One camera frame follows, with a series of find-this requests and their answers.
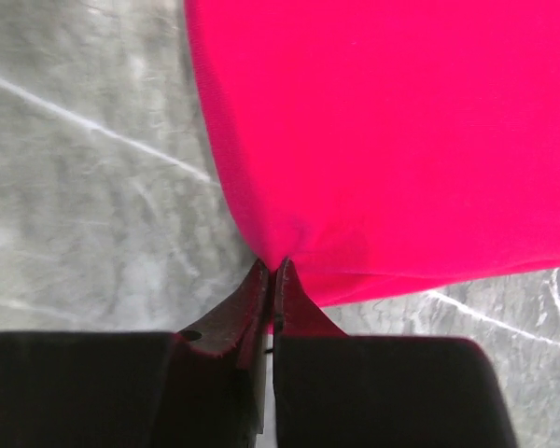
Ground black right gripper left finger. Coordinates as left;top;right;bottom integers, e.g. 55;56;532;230
0;263;269;447

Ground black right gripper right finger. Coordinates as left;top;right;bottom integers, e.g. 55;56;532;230
273;260;517;448

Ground red t shirt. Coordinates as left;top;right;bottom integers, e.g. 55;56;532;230
185;1;560;306

